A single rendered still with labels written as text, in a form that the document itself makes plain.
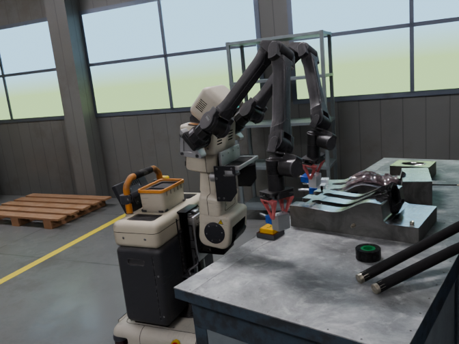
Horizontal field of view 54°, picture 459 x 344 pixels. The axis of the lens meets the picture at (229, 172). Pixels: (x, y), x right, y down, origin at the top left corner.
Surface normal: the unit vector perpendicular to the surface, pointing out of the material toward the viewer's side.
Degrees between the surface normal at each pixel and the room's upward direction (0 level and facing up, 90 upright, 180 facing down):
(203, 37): 90
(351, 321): 0
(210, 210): 90
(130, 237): 90
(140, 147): 90
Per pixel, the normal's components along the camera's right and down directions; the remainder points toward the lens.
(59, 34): -0.39, 0.23
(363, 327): -0.10, -0.97
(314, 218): -0.60, 0.23
